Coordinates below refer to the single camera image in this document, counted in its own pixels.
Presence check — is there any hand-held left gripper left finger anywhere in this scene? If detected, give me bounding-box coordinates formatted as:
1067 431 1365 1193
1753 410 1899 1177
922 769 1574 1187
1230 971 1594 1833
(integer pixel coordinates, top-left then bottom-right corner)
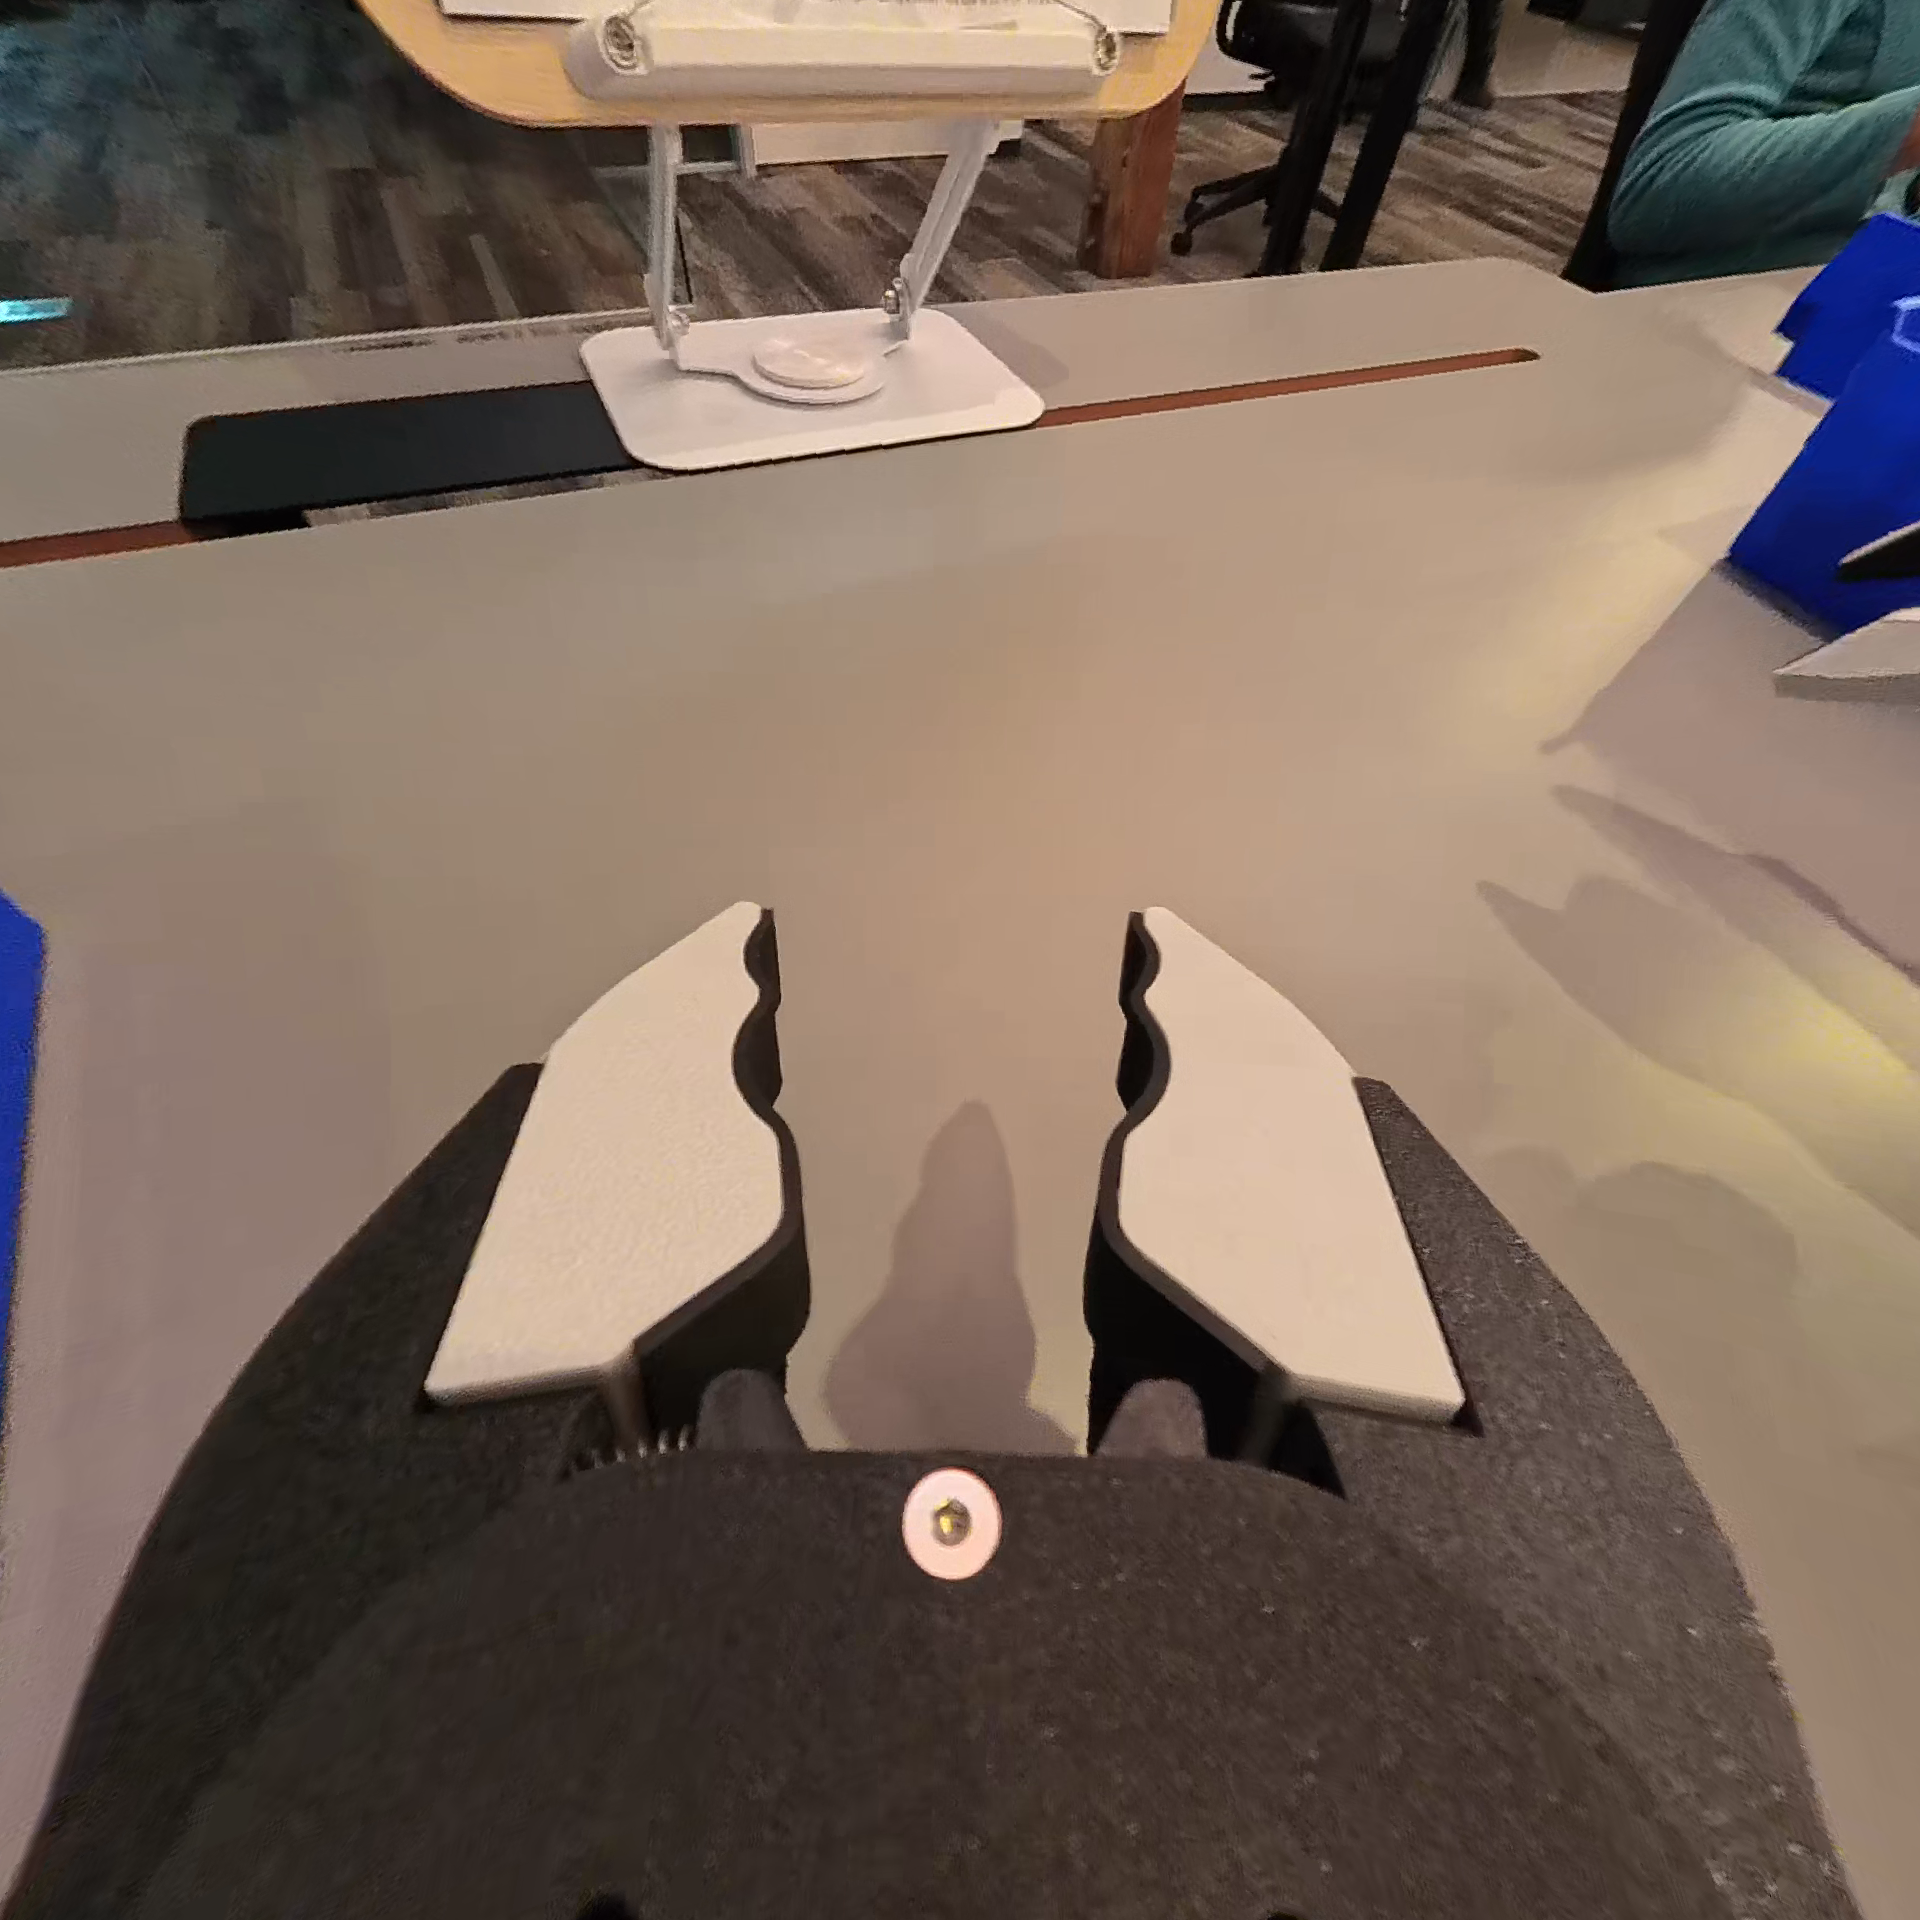
425 898 814 1456

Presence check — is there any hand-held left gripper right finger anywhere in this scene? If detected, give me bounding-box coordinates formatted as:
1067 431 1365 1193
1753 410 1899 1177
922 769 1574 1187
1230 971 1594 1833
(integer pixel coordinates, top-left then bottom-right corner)
1087 905 1472 1464

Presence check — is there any black office chair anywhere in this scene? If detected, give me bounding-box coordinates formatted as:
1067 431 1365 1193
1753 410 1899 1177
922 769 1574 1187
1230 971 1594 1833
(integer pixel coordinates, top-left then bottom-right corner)
1167 0 1354 263
1559 0 1713 290

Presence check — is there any black tripod stand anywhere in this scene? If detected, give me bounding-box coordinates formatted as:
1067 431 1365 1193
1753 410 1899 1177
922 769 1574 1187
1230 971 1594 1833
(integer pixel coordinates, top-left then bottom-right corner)
1256 0 1454 279

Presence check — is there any black flat pad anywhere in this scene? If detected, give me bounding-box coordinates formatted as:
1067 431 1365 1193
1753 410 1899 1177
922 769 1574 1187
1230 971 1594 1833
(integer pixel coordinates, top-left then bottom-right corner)
181 385 635 527

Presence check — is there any instruction sheet on stand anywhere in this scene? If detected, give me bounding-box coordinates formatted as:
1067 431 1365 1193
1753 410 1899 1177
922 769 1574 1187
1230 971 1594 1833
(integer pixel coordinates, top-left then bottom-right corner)
353 0 1224 475

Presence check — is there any brown wooden column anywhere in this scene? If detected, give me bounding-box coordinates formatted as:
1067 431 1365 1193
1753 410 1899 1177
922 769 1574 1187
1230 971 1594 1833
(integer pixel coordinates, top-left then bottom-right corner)
1081 80 1192 283

